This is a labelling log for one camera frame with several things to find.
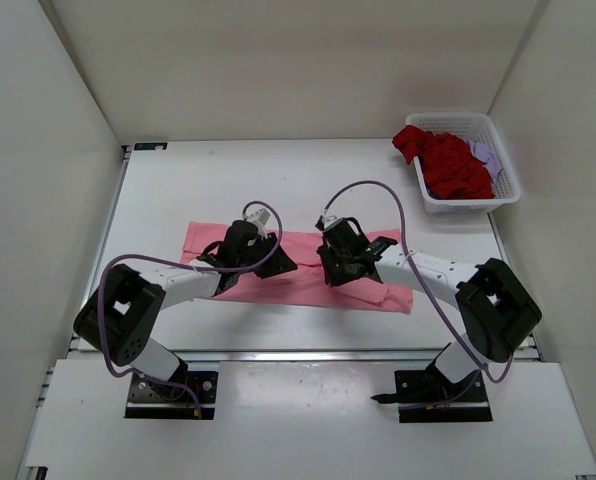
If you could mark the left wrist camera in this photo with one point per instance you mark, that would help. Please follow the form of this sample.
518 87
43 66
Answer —
259 219

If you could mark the red t shirt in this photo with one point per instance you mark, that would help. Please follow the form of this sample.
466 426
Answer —
413 142

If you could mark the lavender t shirt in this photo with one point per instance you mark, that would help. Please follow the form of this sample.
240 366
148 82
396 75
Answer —
461 169

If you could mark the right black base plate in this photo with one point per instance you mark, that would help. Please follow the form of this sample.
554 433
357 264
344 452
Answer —
422 397

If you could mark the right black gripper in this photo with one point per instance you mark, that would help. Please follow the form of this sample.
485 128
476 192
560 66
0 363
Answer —
333 278

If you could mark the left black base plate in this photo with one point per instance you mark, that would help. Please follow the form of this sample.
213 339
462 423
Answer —
146 400

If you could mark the aluminium rail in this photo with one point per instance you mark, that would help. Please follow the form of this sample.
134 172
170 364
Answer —
303 356

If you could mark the blue table label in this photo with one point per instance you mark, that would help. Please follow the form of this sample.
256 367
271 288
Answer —
150 146

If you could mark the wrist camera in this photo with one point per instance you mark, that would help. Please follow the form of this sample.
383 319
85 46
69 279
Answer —
327 222
259 219

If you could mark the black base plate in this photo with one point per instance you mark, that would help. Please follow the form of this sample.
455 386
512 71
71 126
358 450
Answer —
146 400
422 397

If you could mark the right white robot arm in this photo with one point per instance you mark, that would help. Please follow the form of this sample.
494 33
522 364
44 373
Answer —
484 306

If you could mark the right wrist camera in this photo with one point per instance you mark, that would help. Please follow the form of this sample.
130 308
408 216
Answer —
327 222

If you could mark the white plastic basket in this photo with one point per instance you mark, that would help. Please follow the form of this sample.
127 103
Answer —
478 133

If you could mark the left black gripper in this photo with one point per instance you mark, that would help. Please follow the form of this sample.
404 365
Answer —
279 262

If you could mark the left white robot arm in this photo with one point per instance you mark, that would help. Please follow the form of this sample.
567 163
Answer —
119 317

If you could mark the pink t shirt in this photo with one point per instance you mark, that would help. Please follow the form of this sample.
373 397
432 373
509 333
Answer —
306 285

